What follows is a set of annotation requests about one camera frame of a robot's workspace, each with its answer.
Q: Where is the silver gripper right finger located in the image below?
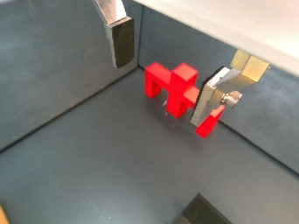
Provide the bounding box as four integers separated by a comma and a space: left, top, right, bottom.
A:
191, 50, 270, 127

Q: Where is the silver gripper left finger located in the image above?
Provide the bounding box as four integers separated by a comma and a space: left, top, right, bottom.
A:
92, 0, 135, 68

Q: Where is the red cross-shaped block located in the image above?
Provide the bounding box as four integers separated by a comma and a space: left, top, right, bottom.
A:
144, 61, 227, 138

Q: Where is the yellow base board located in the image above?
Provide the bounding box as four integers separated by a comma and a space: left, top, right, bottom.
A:
0, 205, 9, 224

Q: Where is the black foam holder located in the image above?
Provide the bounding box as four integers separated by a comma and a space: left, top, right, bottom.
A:
172, 193, 232, 224

